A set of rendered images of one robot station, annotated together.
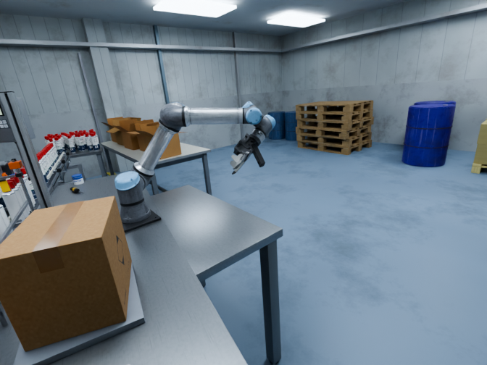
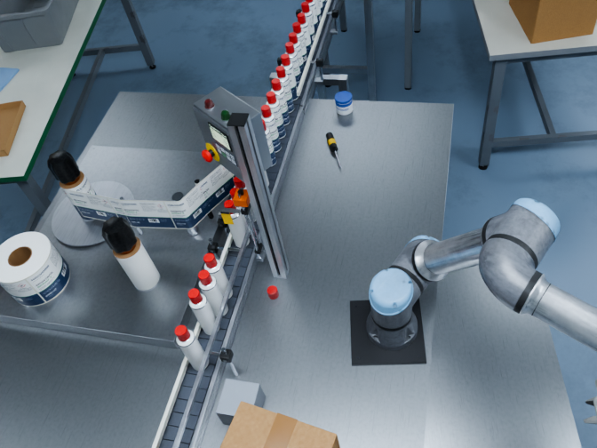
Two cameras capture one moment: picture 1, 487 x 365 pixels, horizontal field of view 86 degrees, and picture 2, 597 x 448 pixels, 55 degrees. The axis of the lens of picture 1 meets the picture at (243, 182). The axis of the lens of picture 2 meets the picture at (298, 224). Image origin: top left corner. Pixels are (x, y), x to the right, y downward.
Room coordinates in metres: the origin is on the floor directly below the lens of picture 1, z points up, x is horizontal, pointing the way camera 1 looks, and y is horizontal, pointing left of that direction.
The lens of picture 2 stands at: (0.57, 0.10, 2.40)
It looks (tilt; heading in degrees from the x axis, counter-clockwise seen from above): 51 degrees down; 49
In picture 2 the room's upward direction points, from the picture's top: 12 degrees counter-clockwise
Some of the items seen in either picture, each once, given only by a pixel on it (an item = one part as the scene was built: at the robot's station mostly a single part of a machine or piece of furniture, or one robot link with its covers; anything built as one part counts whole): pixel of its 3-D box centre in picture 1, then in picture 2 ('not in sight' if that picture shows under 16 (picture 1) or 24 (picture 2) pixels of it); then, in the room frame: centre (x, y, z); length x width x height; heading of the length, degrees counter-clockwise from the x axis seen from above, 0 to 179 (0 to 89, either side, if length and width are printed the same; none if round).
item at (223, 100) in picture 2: (3, 120); (233, 135); (1.26, 1.08, 1.38); 0.17 x 0.10 x 0.19; 82
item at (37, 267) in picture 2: not in sight; (30, 268); (0.71, 1.63, 0.95); 0.20 x 0.20 x 0.14
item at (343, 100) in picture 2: (77, 179); (344, 103); (1.99, 1.30, 0.86); 0.07 x 0.07 x 0.07
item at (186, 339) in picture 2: not in sight; (191, 348); (0.83, 0.96, 0.98); 0.05 x 0.05 x 0.20
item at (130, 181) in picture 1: (129, 186); (392, 296); (1.27, 0.58, 1.01); 0.13 x 0.12 x 0.14; 1
